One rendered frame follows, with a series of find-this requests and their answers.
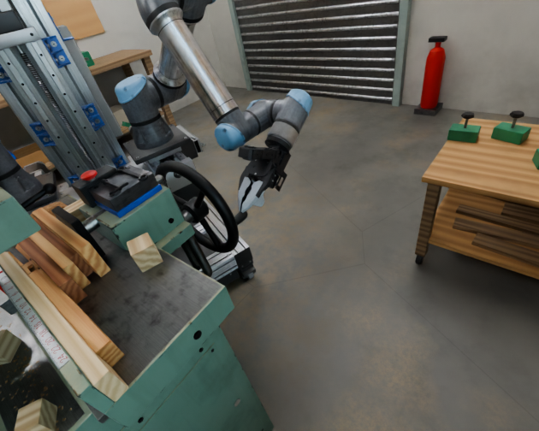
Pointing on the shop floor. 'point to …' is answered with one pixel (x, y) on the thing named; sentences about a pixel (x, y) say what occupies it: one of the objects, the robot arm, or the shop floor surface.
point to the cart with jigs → (494, 196)
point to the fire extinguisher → (432, 79)
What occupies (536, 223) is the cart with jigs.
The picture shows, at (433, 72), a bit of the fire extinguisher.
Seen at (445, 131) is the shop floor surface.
